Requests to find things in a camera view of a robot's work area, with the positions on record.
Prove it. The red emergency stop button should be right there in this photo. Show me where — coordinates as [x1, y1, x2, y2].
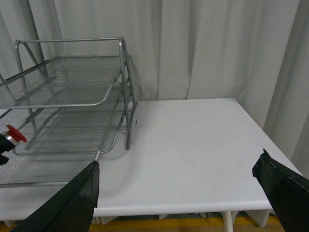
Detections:
[0, 125, 27, 152]

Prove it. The black right gripper finger holding button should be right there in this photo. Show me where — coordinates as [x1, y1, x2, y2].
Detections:
[0, 143, 9, 165]

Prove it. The white table leg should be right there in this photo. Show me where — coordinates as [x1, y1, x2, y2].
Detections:
[222, 211, 233, 232]

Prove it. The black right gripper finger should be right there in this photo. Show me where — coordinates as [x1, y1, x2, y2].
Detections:
[252, 149, 309, 232]
[12, 161, 99, 232]

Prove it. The white curtain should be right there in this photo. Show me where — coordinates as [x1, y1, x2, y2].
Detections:
[0, 0, 309, 172]

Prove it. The silver mesh three-tier rack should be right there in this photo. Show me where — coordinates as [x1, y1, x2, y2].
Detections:
[0, 37, 137, 188]

